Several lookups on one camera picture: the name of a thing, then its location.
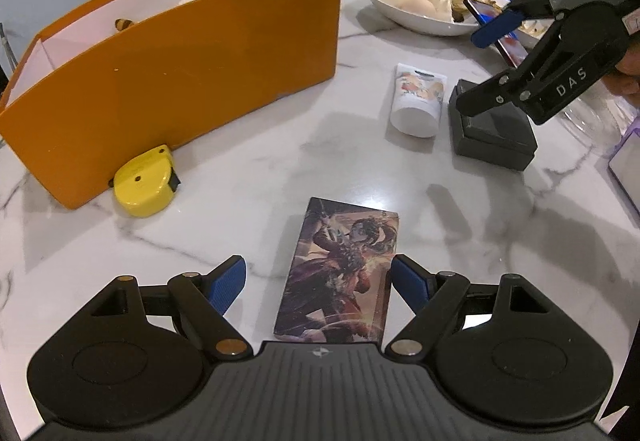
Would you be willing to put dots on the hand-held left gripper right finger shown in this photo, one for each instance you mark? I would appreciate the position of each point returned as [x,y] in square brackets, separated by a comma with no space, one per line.
[411,282]

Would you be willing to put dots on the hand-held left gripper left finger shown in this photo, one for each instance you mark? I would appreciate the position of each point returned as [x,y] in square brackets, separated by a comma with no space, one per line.
[227,283]

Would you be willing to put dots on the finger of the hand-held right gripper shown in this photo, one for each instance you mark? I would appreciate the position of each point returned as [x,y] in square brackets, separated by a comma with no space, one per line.
[492,28]
[500,93]

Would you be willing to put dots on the dark grey box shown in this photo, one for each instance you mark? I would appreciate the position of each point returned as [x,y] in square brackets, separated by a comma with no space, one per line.
[500,141]

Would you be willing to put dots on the illustrated card box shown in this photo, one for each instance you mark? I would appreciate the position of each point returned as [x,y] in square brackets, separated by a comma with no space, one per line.
[340,271]

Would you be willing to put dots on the orange cardboard box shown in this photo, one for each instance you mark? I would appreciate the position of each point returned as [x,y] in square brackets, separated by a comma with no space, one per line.
[175,81]

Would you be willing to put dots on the brown bear plush toy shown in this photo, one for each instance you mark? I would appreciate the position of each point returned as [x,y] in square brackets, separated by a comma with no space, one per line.
[124,24]

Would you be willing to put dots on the person's right hand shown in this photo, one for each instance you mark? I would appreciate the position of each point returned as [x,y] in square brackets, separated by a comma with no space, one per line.
[629,78]

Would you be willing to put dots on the black smartphone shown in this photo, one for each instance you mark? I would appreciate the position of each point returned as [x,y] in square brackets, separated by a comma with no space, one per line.
[510,46]

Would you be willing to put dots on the white plate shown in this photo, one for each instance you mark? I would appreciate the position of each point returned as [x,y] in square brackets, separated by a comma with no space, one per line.
[530,33]

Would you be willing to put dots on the white food bowl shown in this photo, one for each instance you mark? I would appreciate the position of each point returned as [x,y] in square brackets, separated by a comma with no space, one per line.
[415,21]

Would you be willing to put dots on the white cream tube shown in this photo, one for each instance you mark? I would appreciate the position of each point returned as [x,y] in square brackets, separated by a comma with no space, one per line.
[417,98]

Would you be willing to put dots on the clear glass dish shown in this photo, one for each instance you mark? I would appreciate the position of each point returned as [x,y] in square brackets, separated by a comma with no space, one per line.
[600,121]

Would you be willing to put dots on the yellow tape measure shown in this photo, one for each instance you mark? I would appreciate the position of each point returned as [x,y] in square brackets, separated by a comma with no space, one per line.
[145,181]

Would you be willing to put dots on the purple box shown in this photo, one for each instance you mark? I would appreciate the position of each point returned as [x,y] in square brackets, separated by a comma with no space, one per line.
[627,166]

